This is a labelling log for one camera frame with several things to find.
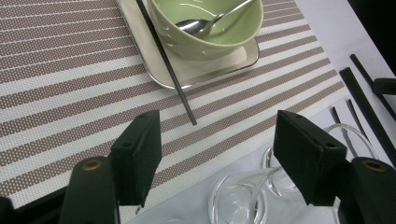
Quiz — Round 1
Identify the clear drinking glass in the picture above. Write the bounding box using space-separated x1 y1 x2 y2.
261 122 378 200
207 167 340 224

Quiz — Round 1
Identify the white square plate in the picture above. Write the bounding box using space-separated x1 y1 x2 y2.
116 0 262 91

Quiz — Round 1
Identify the striped woven placemat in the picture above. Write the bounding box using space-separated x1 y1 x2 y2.
0 0 350 217

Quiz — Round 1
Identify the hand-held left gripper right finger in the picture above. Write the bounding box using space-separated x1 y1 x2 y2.
273 109 348 207

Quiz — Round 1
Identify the green ceramic bowl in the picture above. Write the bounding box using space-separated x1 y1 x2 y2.
147 0 265 62

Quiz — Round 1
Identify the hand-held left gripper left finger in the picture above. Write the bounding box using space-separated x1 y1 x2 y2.
109 109 163 208

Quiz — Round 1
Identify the single black chopstick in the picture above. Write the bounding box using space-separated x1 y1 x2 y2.
134 0 198 127
348 53 396 123

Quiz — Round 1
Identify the bundle of black chopsticks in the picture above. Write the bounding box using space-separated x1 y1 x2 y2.
338 66 396 168

